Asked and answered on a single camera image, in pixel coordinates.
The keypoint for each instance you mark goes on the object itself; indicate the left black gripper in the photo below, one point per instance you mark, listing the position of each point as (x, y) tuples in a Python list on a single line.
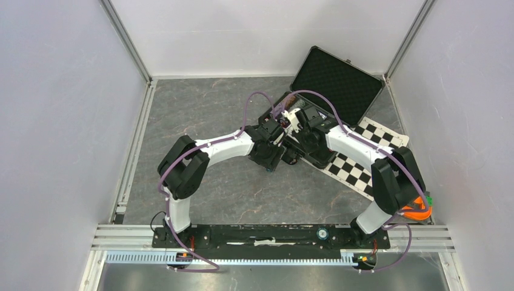
[(272, 162)]

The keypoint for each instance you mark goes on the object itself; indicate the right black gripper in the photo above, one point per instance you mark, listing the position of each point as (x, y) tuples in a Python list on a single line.
[(310, 148)]

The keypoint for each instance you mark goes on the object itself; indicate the black poker set case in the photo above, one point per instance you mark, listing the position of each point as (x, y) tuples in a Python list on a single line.
[(333, 87)]

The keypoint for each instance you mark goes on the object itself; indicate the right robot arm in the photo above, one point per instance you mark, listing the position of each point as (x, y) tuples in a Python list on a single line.
[(396, 179)]

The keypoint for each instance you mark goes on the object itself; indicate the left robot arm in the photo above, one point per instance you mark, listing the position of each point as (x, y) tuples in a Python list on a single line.
[(183, 168)]

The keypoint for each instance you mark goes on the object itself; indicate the black white checkered board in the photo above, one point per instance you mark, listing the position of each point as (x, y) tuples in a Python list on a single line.
[(351, 173)]

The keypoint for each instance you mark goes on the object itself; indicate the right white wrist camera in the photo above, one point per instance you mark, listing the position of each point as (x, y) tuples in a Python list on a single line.
[(291, 121)]

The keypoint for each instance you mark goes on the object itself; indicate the teal chip on rail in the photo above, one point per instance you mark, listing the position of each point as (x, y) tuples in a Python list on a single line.
[(322, 233)]

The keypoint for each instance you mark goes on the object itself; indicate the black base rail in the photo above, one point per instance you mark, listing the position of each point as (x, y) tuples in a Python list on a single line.
[(269, 241)]

